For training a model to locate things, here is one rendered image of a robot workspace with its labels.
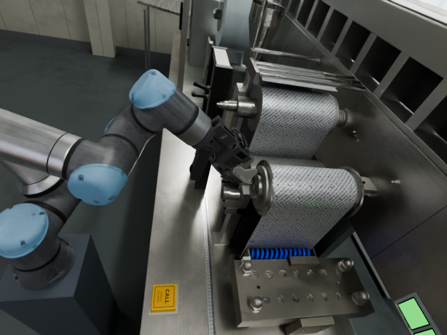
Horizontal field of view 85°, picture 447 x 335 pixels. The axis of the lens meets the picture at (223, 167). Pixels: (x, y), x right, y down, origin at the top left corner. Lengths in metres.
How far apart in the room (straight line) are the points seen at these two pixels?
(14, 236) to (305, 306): 0.75
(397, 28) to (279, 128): 0.40
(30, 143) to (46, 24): 4.23
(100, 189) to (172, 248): 0.54
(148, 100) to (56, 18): 4.16
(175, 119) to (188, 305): 0.58
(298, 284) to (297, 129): 0.46
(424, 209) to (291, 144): 0.38
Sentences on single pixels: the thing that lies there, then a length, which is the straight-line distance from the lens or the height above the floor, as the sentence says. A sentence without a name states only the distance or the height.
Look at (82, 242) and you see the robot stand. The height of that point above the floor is 0.90.
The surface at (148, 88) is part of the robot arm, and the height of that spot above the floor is 1.50.
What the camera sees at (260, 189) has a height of 1.28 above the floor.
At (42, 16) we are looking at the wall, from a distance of 4.64.
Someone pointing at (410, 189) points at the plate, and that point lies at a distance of 0.73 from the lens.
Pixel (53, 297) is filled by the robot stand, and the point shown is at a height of 0.90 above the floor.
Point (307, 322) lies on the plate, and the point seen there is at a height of 1.02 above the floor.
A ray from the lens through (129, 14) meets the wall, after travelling 4.27.
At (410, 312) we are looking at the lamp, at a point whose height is 1.18.
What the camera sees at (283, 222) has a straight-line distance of 0.70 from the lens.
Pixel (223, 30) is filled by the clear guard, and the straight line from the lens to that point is 1.44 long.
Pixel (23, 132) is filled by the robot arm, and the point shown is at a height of 1.44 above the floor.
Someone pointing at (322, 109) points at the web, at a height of 1.39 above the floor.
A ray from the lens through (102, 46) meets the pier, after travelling 4.35.
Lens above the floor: 1.72
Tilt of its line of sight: 44 degrees down
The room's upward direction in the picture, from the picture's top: 16 degrees clockwise
